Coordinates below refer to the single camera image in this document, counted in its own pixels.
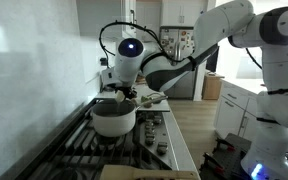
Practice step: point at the black gas stovetop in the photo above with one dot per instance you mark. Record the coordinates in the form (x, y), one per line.
(83, 153)

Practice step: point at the wooden spatula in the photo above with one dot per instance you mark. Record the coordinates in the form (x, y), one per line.
(121, 172)

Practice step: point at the white cutting board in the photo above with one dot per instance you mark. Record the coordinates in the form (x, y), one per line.
(163, 106)

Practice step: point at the wooden side cabinet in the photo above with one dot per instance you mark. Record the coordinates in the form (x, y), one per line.
(212, 86)

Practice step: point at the green vegetable pieces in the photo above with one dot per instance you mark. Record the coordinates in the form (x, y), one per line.
(144, 99)

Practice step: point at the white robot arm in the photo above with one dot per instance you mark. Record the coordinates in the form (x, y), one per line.
(236, 21)

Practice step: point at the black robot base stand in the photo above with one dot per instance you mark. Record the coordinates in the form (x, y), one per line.
(235, 158)

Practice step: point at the white cooking pot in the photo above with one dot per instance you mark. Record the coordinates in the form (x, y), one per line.
(113, 119)

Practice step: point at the small white cup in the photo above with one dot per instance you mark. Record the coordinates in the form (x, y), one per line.
(120, 97)

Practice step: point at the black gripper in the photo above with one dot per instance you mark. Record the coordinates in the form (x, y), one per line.
(129, 92)

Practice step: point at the stainless steel refrigerator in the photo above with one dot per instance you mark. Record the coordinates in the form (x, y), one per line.
(178, 42)

